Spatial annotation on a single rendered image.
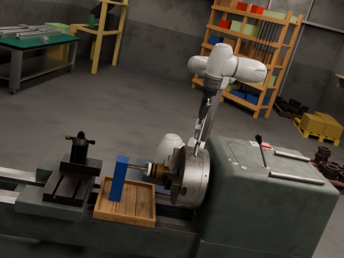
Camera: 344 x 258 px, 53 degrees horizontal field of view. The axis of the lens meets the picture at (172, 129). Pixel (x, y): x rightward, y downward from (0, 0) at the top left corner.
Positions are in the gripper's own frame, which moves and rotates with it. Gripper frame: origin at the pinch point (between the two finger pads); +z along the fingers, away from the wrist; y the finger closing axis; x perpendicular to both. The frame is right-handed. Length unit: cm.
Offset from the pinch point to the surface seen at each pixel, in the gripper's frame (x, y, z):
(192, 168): -1.2, 20.8, 15.0
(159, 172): -15.2, 14.1, 24.9
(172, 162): -9.4, 8.5, 20.9
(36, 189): -71, 23, 41
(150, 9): -32, -841, 59
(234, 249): 28, 35, 47
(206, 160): 5.2, 15.8, 12.0
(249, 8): 186, -661, -21
